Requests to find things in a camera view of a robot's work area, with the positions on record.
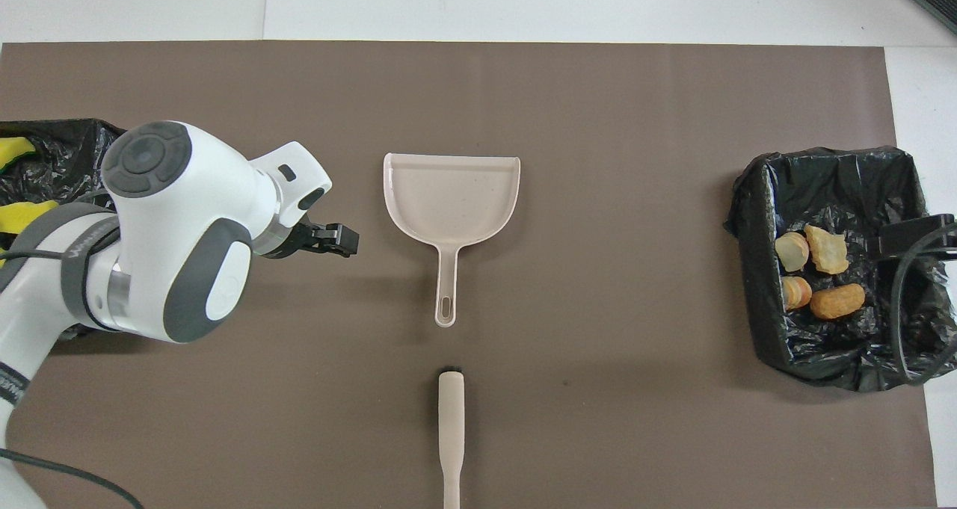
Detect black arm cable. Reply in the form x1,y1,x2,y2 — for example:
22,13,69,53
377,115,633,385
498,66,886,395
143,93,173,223
0,249,144,509
890,225,957,386

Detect open bin with black bag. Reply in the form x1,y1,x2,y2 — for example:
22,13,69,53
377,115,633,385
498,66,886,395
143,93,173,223
722,146,957,392

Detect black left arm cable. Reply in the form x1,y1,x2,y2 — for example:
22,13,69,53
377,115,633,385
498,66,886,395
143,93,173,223
0,249,144,509

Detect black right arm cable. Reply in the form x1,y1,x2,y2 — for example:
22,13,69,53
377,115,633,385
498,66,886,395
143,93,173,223
890,225,957,386

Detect brown fried nugget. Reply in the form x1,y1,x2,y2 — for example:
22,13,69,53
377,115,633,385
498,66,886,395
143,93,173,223
809,283,867,321

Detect black bag covered bin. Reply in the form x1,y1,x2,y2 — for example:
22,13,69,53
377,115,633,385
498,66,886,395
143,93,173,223
0,118,128,340

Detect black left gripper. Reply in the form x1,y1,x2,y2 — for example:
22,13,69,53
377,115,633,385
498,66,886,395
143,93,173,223
258,220,360,260

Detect beige hand brush black bristles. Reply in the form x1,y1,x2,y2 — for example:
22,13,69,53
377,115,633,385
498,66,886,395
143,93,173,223
437,366,467,509

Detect brown table mat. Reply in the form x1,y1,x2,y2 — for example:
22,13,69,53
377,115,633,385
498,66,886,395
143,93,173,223
0,40,939,509

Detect pale fried food piece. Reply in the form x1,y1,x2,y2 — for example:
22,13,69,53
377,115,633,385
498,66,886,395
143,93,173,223
803,223,851,276
781,275,813,312
774,231,811,274

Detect yellow notched sponge piece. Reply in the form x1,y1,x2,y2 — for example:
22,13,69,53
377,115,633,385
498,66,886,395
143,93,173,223
0,201,60,235

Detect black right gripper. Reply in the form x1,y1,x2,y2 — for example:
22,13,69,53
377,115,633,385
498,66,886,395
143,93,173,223
878,214,957,259

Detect beige plastic dustpan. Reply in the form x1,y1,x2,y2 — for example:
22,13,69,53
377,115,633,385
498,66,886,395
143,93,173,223
383,152,522,328

